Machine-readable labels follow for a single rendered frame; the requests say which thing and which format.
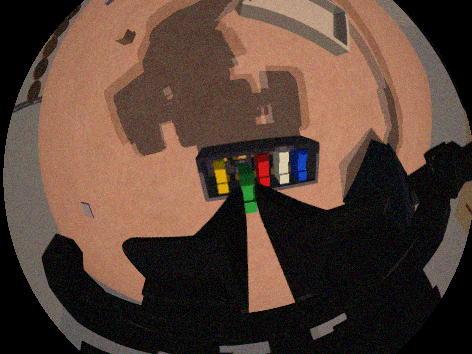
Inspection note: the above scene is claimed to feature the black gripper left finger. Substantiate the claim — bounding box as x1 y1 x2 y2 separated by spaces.
121 186 249 313

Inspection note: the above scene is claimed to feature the green fuse with metal prongs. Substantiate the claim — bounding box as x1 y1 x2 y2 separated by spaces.
237 158 257 214

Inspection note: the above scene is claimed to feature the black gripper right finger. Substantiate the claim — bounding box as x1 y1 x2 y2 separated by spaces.
255 184 389 302

